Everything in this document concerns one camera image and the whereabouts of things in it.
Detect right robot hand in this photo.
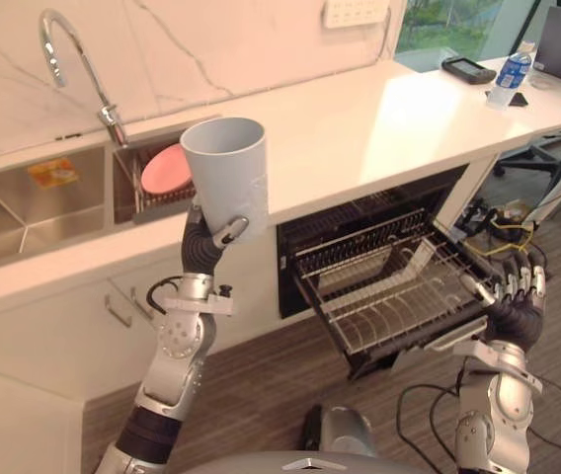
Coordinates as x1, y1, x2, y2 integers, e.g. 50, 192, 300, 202
460, 250, 548, 350

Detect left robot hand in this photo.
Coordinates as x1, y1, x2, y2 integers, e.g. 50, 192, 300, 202
181, 196, 251, 275

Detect grey plastic cup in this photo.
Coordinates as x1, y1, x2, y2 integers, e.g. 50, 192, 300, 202
180, 117, 270, 244

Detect black built-in dishwasher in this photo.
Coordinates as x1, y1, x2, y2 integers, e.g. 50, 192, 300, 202
275, 165, 497, 381

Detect stainless steel sink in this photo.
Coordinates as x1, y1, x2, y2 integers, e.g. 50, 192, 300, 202
0, 142, 198, 277

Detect metal dish drying rack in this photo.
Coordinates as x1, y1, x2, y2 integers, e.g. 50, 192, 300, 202
131, 147, 198, 223

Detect pink plate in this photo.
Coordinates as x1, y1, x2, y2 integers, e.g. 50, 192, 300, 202
141, 143, 194, 195

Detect black office chair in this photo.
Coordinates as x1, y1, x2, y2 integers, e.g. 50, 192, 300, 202
493, 125, 561, 198

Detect orange yellow sponge packet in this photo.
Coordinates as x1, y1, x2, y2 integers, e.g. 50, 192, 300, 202
27, 157, 82, 189

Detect chrome gooseneck faucet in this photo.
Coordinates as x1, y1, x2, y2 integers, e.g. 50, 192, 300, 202
39, 10, 128, 147

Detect silver robot leg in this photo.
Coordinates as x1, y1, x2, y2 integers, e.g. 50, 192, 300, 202
302, 403, 376, 460

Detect plastic water bottle blue label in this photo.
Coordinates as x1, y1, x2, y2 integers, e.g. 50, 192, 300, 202
486, 39, 537, 111

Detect silver robot torso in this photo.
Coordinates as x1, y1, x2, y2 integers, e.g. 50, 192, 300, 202
181, 448, 459, 474

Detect black handheld device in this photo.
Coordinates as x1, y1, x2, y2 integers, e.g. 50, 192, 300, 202
441, 56, 497, 84

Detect yellow cable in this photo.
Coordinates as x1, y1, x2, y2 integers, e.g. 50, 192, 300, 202
467, 209, 538, 258

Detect silver cabinet handle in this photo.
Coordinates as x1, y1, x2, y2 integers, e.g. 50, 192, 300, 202
129, 286, 154, 320
104, 293, 132, 328

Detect wire dishwasher rack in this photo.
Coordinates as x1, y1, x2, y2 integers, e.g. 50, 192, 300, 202
293, 220, 497, 356

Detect black cable on floor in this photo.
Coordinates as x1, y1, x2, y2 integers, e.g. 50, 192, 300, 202
396, 355, 561, 468

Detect white wall power strip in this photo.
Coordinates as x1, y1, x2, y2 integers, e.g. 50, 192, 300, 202
321, 0, 393, 29

